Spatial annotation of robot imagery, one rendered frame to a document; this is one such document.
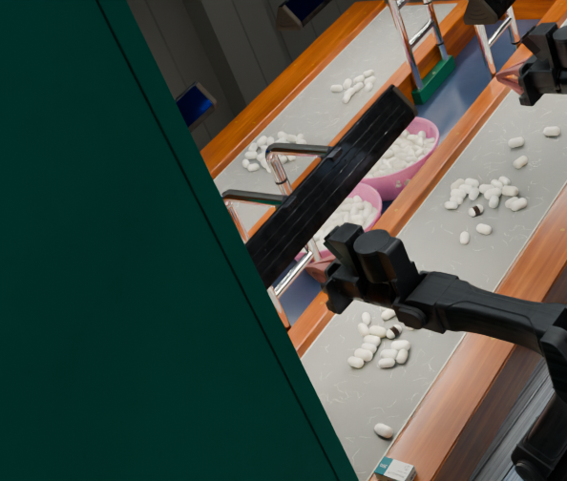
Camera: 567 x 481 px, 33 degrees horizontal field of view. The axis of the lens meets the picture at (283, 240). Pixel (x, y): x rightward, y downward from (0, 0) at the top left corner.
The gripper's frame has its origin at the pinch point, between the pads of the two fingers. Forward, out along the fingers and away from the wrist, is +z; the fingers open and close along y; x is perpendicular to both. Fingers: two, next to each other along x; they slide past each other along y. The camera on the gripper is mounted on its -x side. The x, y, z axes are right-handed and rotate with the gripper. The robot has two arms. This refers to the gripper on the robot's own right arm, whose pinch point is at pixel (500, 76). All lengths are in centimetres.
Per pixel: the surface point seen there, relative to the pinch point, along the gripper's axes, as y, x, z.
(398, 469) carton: 72, 28, -16
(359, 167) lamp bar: 33.0, -0.9, 10.5
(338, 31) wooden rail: -62, 24, 108
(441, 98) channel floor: -44, 36, 58
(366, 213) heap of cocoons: 13, 30, 39
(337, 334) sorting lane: 48, 31, 19
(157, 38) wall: -71, 31, 224
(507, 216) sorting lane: 4.6, 31.8, 5.3
